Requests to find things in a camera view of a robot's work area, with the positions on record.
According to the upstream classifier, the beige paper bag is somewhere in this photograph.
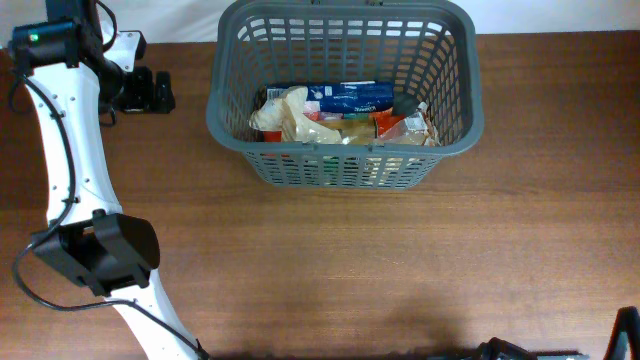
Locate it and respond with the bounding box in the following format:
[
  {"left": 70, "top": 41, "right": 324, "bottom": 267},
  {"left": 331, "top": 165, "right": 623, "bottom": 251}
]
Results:
[{"left": 249, "top": 86, "right": 342, "bottom": 144}]

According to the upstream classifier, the green lid jar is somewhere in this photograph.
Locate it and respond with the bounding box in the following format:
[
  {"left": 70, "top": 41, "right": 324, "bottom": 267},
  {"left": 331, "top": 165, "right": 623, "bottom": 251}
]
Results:
[{"left": 322, "top": 156, "right": 341, "bottom": 186}]

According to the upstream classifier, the orange pasta packet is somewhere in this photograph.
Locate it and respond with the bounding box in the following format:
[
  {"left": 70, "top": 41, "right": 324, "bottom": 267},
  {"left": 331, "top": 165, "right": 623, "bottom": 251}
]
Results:
[{"left": 255, "top": 108, "right": 404, "bottom": 144}]

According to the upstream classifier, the blue carton box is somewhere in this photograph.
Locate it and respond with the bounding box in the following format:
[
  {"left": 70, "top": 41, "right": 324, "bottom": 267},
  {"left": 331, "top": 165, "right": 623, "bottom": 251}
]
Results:
[{"left": 263, "top": 80, "right": 394, "bottom": 113}]

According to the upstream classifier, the clear bread bag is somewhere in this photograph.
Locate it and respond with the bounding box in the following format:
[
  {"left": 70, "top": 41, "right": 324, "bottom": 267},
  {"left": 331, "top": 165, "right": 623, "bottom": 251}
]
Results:
[{"left": 339, "top": 99, "right": 441, "bottom": 147}]

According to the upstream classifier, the grey plastic basket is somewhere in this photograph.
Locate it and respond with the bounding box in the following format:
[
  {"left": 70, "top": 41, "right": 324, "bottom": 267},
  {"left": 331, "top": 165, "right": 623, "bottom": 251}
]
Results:
[{"left": 206, "top": 1, "right": 485, "bottom": 189}]

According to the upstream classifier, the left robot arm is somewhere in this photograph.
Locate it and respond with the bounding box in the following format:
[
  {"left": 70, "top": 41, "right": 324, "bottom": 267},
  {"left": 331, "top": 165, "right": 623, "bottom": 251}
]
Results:
[{"left": 8, "top": 0, "right": 207, "bottom": 359}]

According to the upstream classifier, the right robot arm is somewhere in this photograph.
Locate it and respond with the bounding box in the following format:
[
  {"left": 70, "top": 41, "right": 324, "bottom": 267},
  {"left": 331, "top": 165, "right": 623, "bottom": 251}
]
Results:
[{"left": 471, "top": 306, "right": 639, "bottom": 360}]

